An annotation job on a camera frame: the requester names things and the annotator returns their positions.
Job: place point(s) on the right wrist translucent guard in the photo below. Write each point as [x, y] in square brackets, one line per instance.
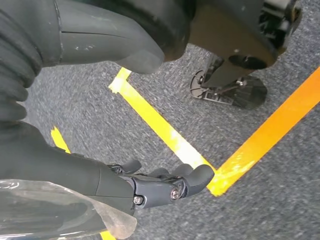
[50, 218]

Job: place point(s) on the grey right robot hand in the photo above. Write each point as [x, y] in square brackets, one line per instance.
[62, 165]

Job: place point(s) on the yellow floor tape rectangle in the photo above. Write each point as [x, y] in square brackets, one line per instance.
[160, 126]

